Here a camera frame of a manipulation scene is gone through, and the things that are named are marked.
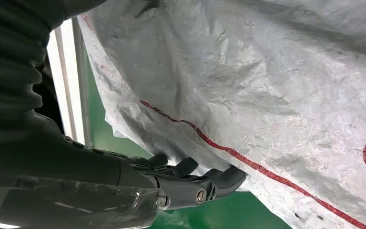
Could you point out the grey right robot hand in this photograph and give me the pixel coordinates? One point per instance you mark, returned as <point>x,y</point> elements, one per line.
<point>75,177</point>

